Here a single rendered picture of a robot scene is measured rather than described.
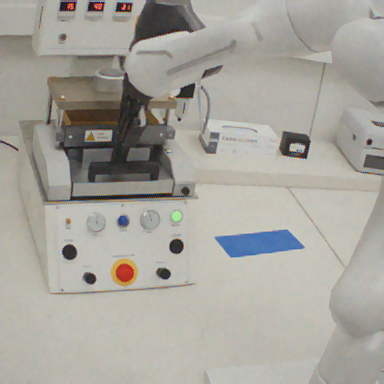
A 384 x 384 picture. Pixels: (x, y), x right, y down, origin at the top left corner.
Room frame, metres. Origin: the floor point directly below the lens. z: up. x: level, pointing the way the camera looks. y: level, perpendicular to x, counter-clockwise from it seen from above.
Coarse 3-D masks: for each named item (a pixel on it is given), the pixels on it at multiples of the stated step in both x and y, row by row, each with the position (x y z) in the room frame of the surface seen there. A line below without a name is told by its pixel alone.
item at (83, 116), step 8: (56, 112) 1.33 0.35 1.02; (64, 112) 1.25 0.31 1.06; (72, 112) 1.25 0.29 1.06; (80, 112) 1.26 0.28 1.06; (88, 112) 1.26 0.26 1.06; (96, 112) 1.27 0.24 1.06; (104, 112) 1.28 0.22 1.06; (112, 112) 1.29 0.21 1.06; (64, 120) 1.24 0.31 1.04; (72, 120) 1.20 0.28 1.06; (80, 120) 1.21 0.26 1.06; (88, 120) 1.21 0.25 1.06; (96, 120) 1.22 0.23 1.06; (104, 120) 1.23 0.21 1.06; (112, 120) 1.24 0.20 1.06; (152, 120) 1.28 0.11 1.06; (64, 128) 1.24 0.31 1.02
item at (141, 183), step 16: (80, 160) 1.20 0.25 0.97; (96, 160) 1.18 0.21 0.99; (128, 160) 1.21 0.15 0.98; (144, 160) 1.23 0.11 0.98; (80, 176) 1.12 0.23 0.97; (96, 176) 1.14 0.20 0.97; (112, 176) 1.15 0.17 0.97; (128, 176) 1.16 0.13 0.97; (144, 176) 1.18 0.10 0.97; (160, 176) 1.19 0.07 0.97; (80, 192) 1.09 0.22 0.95; (96, 192) 1.11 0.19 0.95; (112, 192) 1.12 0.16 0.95; (128, 192) 1.14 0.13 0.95; (144, 192) 1.16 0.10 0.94; (160, 192) 1.17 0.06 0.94
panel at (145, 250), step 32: (64, 224) 1.06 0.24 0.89; (128, 224) 1.12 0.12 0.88; (160, 224) 1.15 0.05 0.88; (64, 256) 1.03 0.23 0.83; (96, 256) 1.06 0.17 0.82; (128, 256) 1.09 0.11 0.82; (160, 256) 1.12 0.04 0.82; (64, 288) 1.00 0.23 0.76; (96, 288) 1.03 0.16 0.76; (128, 288) 1.06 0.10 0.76
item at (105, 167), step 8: (152, 160) 1.17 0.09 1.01; (96, 168) 1.11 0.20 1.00; (104, 168) 1.11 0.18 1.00; (112, 168) 1.12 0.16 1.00; (120, 168) 1.13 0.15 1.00; (128, 168) 1.14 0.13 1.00; (136, 168) 1.14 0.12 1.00; (144, 168) 1.15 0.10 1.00; (152, 168) 1.16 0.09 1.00; (88, 176) 1.11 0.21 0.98; (152, 176) 1.17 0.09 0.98
